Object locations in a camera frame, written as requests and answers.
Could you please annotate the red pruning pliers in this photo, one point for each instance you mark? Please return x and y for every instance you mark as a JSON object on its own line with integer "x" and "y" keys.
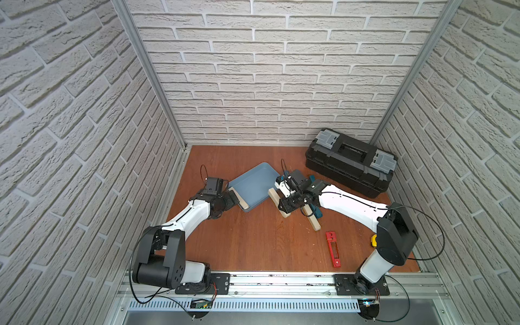
{"x": 333, "y": 249}

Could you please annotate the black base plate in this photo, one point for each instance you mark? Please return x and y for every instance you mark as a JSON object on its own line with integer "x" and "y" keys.
{"x": 355, "y": 284}
{"x": 215, "y": 283}

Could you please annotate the black plastic toolbox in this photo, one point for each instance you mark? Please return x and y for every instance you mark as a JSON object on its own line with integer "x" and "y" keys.
{"x": 357, "y": 165}

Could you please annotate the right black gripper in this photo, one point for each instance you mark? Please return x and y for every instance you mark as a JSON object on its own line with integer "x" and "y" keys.
{"x": 285, "y": 207}

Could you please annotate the beige block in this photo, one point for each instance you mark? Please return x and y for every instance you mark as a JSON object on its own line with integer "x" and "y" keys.
{"x": 276, "y": 200}
{"x": 311, "y": 217}
{"x": 241, "y": 202}

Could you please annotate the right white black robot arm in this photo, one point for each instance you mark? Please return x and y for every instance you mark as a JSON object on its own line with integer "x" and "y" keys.
{"x": 396, "y": 234}

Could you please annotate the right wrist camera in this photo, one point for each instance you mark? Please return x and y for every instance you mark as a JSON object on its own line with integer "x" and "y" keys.
{"x": 283, "y": 186}

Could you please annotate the blue plastic tray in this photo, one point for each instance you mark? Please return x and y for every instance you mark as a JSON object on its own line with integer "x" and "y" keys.
{"x": 253, "y": 185}

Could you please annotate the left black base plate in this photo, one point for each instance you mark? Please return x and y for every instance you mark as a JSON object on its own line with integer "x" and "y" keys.
{"x": 215, "y": 283}

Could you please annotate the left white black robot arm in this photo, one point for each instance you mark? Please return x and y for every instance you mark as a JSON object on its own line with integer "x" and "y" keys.
{"x": 160, "y": 255}

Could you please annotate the aluminium rail frame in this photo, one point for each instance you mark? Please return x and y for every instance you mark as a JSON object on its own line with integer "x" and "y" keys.
{"x": 290, "y": 298}

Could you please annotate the teal block lower right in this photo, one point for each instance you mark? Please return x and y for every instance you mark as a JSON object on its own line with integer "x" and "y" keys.
{"x": 315, "y": 210}

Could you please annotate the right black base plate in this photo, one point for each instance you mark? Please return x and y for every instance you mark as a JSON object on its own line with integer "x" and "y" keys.
{"x": 355, "y": 284}

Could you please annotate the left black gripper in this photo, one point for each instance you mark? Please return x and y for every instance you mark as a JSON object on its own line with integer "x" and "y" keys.
{"x": 227, "y": 199}

